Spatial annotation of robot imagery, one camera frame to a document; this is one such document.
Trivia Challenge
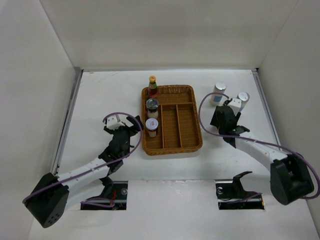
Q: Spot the brown wicker divided basket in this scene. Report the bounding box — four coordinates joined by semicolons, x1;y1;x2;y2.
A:
141;85;203;156

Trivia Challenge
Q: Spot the clear lid salt grinder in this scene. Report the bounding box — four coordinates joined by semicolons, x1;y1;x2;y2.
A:
146;98;159;119

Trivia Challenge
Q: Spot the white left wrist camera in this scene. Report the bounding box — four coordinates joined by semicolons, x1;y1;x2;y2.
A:
103;114;125;130

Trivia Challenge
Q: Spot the orange label white lid jar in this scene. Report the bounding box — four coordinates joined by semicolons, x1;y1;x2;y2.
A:
145;118;159;138

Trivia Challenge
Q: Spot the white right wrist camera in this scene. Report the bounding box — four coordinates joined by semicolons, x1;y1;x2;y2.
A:
223;98;242;112

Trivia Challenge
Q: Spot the red sauce bottle yellow cap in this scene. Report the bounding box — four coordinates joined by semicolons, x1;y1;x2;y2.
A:
147;75;158;99

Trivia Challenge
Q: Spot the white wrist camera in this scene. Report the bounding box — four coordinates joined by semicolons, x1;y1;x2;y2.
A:
223;98;242;112
103;114;125;130

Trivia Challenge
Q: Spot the white peppercorn jar blue label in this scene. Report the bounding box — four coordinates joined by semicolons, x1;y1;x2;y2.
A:
210;81;227;107

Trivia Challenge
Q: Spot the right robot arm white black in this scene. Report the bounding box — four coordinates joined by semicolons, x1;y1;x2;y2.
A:
210;105;315;205

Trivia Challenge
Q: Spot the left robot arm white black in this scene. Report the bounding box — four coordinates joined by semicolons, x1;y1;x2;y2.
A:
22;112;144;229

